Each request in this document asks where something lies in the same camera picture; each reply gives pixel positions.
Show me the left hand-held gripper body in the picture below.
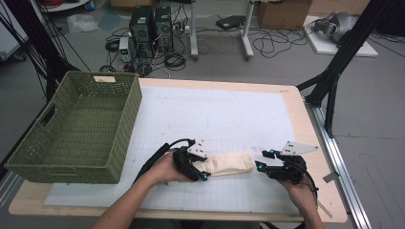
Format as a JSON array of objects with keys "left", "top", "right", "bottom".
[{"left": 172, "top": 138, "right": 208, "bottom": 182}]

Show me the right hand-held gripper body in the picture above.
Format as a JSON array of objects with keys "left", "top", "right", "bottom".
[{"left": 264, "top": 141, "right": 319, "bottom": 185}]

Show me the cream printed cloth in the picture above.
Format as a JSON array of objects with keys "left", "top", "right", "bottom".
[{"left": 192, "top": 151, "right": 256, "bottom": 177}]

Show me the green woven basket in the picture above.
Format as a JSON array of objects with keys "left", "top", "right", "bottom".
[{"left": 3, "top": 70, "right": 143, "bottom": 185}]

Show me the person's left hand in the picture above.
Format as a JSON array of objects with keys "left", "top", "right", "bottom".
[{"left": 141, "top": 152, "right": 192, "bottom": 188}]

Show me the person's right hand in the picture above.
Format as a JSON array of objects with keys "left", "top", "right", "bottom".
[{"left": 276, "top": 177, "right": 319, "bottom": 213}]

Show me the grey tape piece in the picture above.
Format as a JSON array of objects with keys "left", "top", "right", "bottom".
[{"left": 322, "top": 171, "right": 341, "bottom": 184}]

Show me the person's dark clothing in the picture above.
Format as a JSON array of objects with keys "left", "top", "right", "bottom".
[{"left": 130, "top": 219, "right": 281, "bottom": 229}]

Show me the thin wooden strip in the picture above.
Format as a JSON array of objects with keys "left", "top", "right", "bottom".
[{"left": 316, "top": 199, "right": 333, "bottom": 219}]

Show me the white grid mat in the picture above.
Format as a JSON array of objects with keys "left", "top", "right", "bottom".
[{"left": 44, "top": 85, "right": 318, "bottom": 216}]

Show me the white floor board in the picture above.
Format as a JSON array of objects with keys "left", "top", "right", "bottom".
[{"left": 304, "top": 14, "right": 379, "bottom": 58}]

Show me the small grey power supply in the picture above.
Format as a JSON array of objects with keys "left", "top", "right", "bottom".
[{"left": 117, "top": 36, "right": 132, "bottom": 63}]

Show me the white desk leg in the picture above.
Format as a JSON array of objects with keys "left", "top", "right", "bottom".
[
  {"left": 189, "top": 0, "right": 200, "bottom": 61},
  {"left": 240, "top": 0, "right": 256, "bottom": 61}
]

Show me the black computer tower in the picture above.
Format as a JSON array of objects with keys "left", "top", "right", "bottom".
[
  {"left": 154, "top": 5, "right": 175, "bottom": 53},
  {"left": 128, "top": 5, "right": 157, "bottom": 58}
]

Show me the flat black device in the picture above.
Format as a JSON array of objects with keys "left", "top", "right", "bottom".
[{"left": 215, "top": 14, "right": 246, "bottom": 31}]

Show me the brown cardboard box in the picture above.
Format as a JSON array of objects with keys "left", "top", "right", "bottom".
[{"left": 256, "top": 0, "right": 313, "bottom": 31}]

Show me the grey rounded device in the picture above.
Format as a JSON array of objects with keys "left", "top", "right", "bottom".
[{"left": 311, "top": 11, "right": 359, "bottom": 44}]

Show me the clear plastic bag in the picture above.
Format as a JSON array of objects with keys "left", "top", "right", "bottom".
[{"left": 66, "top": 13, "right": 100, "bottom": 34}]

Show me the white cabinet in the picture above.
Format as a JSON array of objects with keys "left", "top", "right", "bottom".
[{"left": 0, "top": 6, "right": 30, "bottom": 61}]

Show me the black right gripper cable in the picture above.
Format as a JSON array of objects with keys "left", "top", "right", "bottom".
[{"left": 300, "top": 160, "right": 321, "bottom": 211}]

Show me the aluminium rail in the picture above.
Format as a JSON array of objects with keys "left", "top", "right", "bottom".
[{"left": 305, "top": 101, "right": 373, "bottom": 229}]

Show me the loose black floor cable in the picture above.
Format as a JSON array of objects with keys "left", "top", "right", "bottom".
[{"left": 251, "top": 27, "right": 319, "bottom": 59}]

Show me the small coiled black cable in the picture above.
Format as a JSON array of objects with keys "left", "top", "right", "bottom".
[{"left": 104, "top": 37, "right": 121, "bottom": 53}]

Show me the black metal stand with cables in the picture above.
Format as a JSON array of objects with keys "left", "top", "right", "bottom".
[{"left": 3, "top": 0, "right": 80, "bottom": 103}]

